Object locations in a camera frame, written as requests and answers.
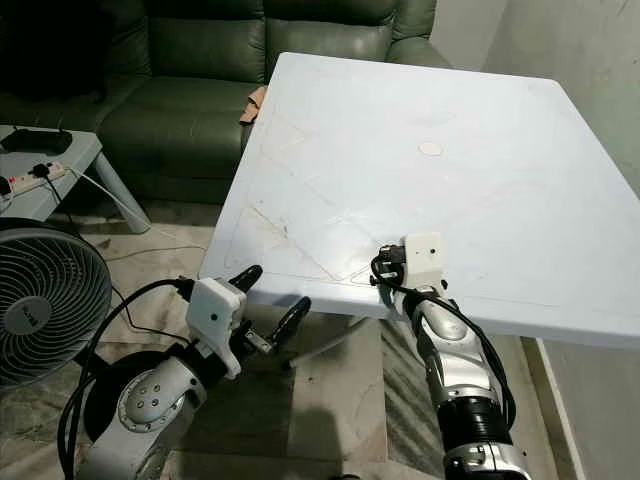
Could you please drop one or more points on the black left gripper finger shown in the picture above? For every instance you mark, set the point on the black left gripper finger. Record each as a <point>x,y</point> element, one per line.
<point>246,278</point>
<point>292,322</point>

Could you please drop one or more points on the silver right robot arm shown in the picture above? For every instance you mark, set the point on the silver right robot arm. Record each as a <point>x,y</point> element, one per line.
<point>455,360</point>

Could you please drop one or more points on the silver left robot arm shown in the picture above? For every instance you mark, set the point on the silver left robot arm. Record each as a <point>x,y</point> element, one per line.
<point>150,405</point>

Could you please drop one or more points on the white plastic table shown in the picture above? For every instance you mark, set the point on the white plastic table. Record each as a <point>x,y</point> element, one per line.
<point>400,190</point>

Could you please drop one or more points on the white round table cap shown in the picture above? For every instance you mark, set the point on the white round table cap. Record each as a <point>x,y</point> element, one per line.
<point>430,149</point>

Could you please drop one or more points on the brown crumpled cloth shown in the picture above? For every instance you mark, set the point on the brown crumpled cloth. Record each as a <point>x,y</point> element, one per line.
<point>253,105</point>

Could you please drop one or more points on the green leather sofa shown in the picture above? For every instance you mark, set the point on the green leather sofa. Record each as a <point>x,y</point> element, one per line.
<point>180,110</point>

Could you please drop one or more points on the grey floor fan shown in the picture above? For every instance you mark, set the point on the grey floor fan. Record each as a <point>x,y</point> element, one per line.
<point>50,300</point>

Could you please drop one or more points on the grey side table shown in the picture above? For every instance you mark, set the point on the grey side table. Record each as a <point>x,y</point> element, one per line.
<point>80,160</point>

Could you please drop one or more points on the black plug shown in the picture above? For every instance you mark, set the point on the black plug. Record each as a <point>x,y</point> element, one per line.
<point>46,171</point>

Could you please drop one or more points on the white power strip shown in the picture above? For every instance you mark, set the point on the white power strip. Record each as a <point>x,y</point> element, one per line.
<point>32,183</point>

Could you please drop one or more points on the black game controller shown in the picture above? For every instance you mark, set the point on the black game controller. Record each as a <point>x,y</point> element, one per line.
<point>38,140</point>

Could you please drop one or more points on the black cushion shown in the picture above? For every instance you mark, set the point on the black cushion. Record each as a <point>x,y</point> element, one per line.
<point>50,50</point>

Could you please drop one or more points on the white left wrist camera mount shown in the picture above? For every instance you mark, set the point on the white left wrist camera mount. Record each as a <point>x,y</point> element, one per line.
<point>216,315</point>

